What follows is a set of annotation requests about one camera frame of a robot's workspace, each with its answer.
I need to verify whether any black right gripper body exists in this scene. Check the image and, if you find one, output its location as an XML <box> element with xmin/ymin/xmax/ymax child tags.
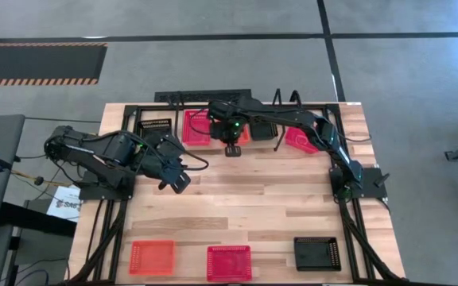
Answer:
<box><xmin>211</xmin><ymin>109</ymin><xmax>250</xmax><ymax>146</ymax></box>

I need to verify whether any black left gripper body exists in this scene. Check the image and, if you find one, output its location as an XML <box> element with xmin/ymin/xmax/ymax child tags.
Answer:
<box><xmin>143</xmin><ymin>134</ymin><xmax>184</xmax><ymax>178</ymax></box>

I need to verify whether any orange plastic slotted basket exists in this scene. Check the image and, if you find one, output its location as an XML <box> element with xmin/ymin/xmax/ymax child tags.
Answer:
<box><xmin>128</xmin><ymin>239</ymin><xmax>176</xmax><ymax>276</ymax></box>
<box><xmin>238</xmin><ymin>125</ymin><xmax>251</xmax><ymax>146</ymax></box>

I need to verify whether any red plastic slotted basket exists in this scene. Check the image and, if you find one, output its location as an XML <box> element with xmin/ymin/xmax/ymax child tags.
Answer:
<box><xmin>284</xmin><ymin>126</ymin><xmax>320</xmax><ymax>155</ymax></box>
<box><xmin>206</xmin><ymin>245</ymin><xmax>253</xmax><ymax>283</ymax></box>
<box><xmin>181</xmin><ymin>109</ymin><xmax>213</xmax><ymax>147</ymax></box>

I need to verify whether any white printed paper sheet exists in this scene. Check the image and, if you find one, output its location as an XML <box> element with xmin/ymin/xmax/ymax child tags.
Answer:
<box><xmin>45</xmin><ymin>184</ymin><xmax>83</xmax><ymax>223</ymax></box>

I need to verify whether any black desk beam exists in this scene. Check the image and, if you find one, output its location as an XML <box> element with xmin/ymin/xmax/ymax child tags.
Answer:
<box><xmin>0</xmin><ymin>201</ymin><xmax>78</xmax><ymax>238</ymax></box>

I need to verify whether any black hazard striped floor mat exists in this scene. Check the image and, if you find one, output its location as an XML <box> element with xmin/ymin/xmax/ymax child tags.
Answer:
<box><xmin>0</xmin><ymin>41</ymin><xmax>109</xmax><ymax>87</ymax></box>

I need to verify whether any grey side desk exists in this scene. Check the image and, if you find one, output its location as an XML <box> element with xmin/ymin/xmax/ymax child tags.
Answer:
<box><xmin>0</xmin><ymin>114</ymin><xmax>26</xmax><ymax>286</ymax></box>

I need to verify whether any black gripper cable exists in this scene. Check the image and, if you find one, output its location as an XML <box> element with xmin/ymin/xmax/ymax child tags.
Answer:
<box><xmin>133</xmin><ymin>130</ymin><xmax>210</xmax><ymax>172</ymax></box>

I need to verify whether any black frame wooden shelf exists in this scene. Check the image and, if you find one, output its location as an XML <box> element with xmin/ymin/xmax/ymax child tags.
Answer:
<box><xmin>168</xmin><ymin>87</ymin><xmax>284</xmax><ymax>153</ymax></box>

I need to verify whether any black aluminium rig frame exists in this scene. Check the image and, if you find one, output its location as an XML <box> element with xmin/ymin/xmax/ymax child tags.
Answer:
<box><xmin>68</xmin><ymin>102</ymin><xmax>407</xmax><ymax>286</ymax></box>

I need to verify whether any black square base plate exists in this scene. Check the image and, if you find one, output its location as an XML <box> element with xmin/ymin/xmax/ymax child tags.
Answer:
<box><xmin>329</xmin><ymin>166</ymin><xmax>390</xmax><ymax>199</ymax></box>
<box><xmin>78</xmin><ymin>174</ymin><xmax>135</xmax><ymax>201</ymax></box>

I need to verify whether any black metal arch bracket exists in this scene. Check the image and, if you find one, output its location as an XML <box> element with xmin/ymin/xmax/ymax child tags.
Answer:
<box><xmin>289</xmin><ymin>89</ymin><xmax>303</xmax><ymax>108</ymax></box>

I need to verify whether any yellow floor cable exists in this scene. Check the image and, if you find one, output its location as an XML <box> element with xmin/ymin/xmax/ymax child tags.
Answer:
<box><xmin>10</xmin><ymin>169</ymin><xmax>73</xmax><ymax>187</ymax></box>

